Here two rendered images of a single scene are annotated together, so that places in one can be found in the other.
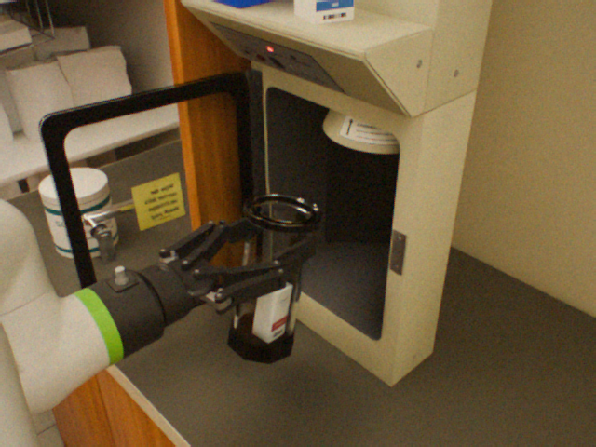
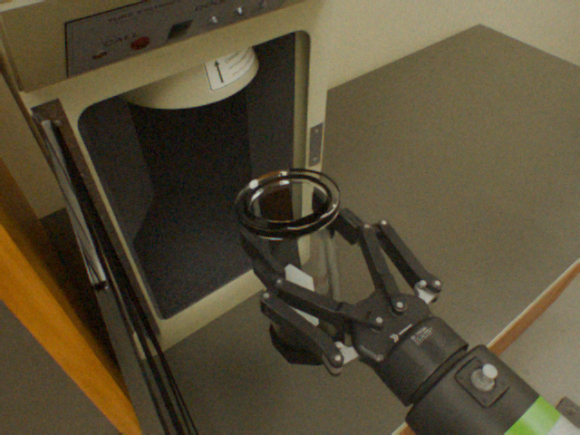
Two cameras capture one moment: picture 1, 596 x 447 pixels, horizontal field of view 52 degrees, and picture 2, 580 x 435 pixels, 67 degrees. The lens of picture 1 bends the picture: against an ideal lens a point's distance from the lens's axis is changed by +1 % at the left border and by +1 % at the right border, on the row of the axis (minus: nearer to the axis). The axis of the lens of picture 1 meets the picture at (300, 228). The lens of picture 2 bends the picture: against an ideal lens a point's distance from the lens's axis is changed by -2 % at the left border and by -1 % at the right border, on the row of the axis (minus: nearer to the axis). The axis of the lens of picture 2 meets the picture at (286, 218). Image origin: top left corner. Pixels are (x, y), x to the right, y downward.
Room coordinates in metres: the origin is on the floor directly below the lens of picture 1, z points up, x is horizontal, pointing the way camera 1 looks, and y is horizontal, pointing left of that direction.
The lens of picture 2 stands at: (0.67, 0.35, 1.58)
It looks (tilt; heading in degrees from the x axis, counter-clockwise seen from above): 48 degrees down; 276
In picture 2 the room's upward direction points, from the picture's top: straight up
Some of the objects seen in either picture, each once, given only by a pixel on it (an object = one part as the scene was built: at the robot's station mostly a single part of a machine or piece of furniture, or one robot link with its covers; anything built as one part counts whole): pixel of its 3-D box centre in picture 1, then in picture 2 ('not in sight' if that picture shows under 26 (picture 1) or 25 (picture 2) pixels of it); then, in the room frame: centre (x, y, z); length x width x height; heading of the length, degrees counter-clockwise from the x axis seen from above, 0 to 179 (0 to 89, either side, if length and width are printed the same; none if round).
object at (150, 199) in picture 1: (169, 214); (162, 386); (0.79, 0.21, 1.19); 0.30 x 0.01 x 0.40; 126
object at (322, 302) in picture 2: (206, 252); (324, 309); (0.65, 0.13, 1.22); 0.11 x 0.01 x 0.04; 160
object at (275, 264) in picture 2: (249, 225); (262, 257); (0.72, 0.07, 1.22); 0.07 x 0.01 x 0.03; 133
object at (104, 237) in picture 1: (105, 246); not in sight; (0.72, 0.28, 1.18); 0.02 x 0.02 x 0.06; 36
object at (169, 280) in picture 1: (180, 285); (400, 337); (0.58, 0.15, 1.22); 0.09 x 0.08 x 0.07; 132
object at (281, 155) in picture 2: (375, 188); (178, 145); (0.87, -0.12, 1.19); 0.26 x 0.24 x 0.35; 44
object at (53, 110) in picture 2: (258, 184); (116, 258); (0.88, 0.07, 1.19); 0.03 x 0.02 x 0.39; 44
